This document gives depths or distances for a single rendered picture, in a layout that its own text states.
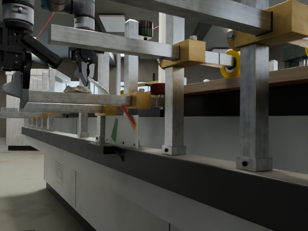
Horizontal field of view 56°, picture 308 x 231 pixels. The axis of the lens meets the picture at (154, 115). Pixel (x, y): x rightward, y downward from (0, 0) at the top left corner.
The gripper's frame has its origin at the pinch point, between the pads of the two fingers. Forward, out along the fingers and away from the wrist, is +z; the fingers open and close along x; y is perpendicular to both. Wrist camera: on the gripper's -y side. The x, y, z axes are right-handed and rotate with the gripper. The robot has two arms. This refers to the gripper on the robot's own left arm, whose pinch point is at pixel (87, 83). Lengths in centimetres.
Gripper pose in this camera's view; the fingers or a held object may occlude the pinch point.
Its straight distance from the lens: 112.2
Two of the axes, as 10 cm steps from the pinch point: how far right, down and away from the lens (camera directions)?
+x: -6.3, -0.2, -7.8
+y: -7.8, 0.0, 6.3
